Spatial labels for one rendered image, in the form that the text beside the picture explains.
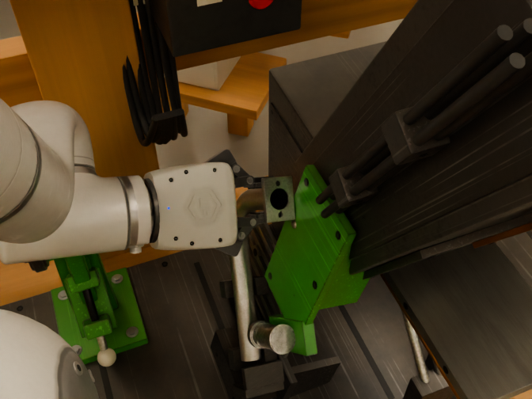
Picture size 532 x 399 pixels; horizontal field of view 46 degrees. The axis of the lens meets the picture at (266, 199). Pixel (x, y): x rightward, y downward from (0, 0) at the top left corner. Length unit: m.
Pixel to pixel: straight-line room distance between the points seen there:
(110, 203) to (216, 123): 2.07
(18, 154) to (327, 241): 0.41
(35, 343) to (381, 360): 0.82
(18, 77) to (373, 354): 0.68
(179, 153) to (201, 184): 1.89
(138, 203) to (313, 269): 0.22
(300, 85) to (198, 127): 1.83
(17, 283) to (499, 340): 0.80
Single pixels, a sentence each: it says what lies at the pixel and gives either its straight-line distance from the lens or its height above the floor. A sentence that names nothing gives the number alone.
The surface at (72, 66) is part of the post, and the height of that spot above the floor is 1.30.
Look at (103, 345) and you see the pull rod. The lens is 0.99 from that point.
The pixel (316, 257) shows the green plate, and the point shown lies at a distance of 0.75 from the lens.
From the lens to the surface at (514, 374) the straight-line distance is 0.80.
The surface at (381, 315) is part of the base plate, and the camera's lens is 1.07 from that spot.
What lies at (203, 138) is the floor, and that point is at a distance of 2.67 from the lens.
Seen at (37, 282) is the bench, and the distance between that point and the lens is 1.19.
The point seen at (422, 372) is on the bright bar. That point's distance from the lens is 0.90.
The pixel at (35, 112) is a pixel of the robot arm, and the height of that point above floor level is 1.42.
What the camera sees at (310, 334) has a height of 1.10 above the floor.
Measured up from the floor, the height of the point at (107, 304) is 0.99.
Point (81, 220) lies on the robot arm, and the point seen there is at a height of 1.30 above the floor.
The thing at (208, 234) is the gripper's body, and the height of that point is 1.23.
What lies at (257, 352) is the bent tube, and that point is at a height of 0.99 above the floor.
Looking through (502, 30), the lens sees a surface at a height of 1.61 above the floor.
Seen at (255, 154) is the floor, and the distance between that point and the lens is 2.59.
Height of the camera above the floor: 1.80
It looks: 48 degrees down
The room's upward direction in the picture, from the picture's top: straight up
